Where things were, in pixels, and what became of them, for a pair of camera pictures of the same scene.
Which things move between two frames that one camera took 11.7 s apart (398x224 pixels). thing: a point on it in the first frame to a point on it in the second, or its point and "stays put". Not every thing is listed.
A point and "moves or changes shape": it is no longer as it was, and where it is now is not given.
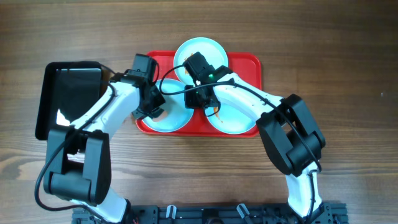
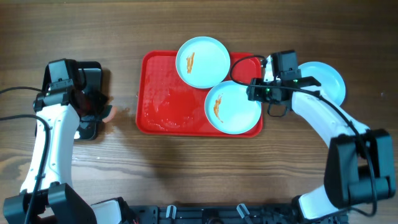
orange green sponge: (163, 115) moves or changes shape
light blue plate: (179, 117) to (332, 86)
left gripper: (149, 109) to (94, 115)
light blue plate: (230, 119) stays put
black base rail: (328, 213) stays put
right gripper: (199, 101) to (311, 81)
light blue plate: (211, 51) stays put
